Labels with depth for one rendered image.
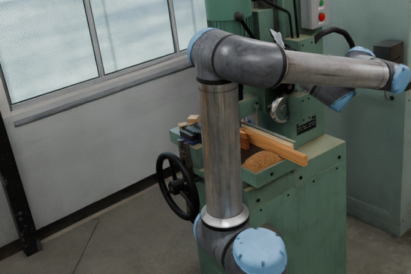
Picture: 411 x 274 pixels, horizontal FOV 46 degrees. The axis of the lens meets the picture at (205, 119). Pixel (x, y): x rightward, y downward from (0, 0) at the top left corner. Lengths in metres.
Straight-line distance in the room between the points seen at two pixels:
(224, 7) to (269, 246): 0.87
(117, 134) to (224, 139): 2.02
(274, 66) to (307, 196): 1.04
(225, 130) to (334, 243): 1.23
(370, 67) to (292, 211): 0.84
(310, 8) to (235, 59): 0.83
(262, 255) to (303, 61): 0.54
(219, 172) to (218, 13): 0.67
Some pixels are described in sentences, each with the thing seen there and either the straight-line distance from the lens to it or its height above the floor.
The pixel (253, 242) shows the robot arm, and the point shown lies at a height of 0.91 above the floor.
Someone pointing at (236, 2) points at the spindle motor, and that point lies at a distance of 1.80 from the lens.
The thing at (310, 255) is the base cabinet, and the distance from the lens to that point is 2.32.
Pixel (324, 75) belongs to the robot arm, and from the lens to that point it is 1.32.
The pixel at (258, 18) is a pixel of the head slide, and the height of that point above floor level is 1.40.
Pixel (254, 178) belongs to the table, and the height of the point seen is 0.88.
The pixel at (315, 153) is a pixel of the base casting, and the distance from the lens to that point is 2.10.
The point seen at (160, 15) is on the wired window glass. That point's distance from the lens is 3.42.
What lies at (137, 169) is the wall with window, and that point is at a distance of 3.47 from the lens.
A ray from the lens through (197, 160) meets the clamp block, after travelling 1.88.
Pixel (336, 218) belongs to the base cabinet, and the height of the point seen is 0.43.
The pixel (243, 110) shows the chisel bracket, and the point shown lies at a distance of 1.97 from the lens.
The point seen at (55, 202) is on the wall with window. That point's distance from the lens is 3.25.
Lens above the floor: 1.77
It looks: 23 degrees down
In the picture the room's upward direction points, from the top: 7 degrees counter-clockwise
